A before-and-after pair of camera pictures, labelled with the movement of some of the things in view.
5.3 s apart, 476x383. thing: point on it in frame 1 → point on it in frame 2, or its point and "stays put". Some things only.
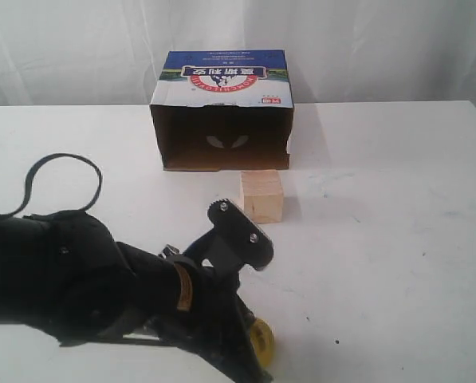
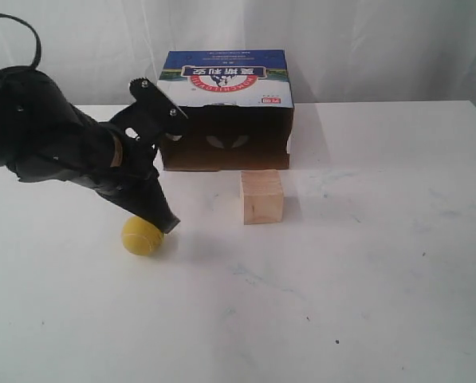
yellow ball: (263, 341) → (141, 237)
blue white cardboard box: (223, 110) stays put
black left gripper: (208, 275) → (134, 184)
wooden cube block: (261, 195) stays put
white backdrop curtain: (60, 53) stays put
